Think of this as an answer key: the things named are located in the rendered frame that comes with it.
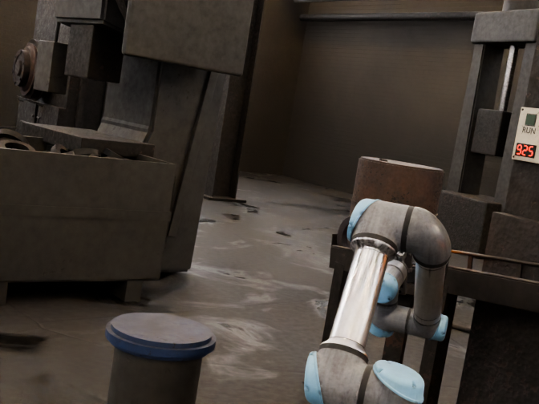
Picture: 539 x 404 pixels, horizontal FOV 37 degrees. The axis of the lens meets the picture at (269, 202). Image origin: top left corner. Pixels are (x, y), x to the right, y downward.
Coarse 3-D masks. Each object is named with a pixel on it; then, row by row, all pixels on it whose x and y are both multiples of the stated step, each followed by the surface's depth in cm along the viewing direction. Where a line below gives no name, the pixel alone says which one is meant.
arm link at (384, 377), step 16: (368, 368) 176; (384, 368) 174; (400, 368) 177; (368, 384) 173; (384, 384) 171; (400, 384) 170; (416, 384) 171; (368, 400) 172; (384, 400) 171; (400, 400) 170; (416, 400) 171
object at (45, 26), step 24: (48, 0) 635; (48, 24) 632; (24, 48) 617; (24, 72) 601; (24, 96) 621; (48, 96) 620; (72, 96) 590; (96, 96) 600; (24, 120) 648; (48, 120) 602; (72, 120) 593; (96, 120) 604
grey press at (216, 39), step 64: (64, 0) 455; (128, 0) 407; (192, 0) 429; (64, 64) 477; (128, 64) 478; (192, 64) 437; (64, 128) 472; (128, 128) 474; (192, 128) 479; (192, 192) 488
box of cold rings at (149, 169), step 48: (0, 144) 399; (48, 144) 456; (0, 192) 362; (48, 192) 377; (96, 192) 392; (144, 192) 409; (0, 240) 367; (48, 240) 381; (96, 240) 397; (144, 240) 414; (0, 288) 372
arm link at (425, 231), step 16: (416, 208) 195; (416, 224) 192; (432, 224) 192; (416, 240) 192; (432, 240) 192; (448, 240) 196; (416, 256) 197; (432, 256) 195; (448, 256) 197; (416, 272) 205; (432, 272) 201; (416, 288) 209; (432, 288) 206; (416, 304) 214; (432, 304) 211; (416, 320) 219; (432, 320) 216; (416, 336) 224; (432, 336) 221
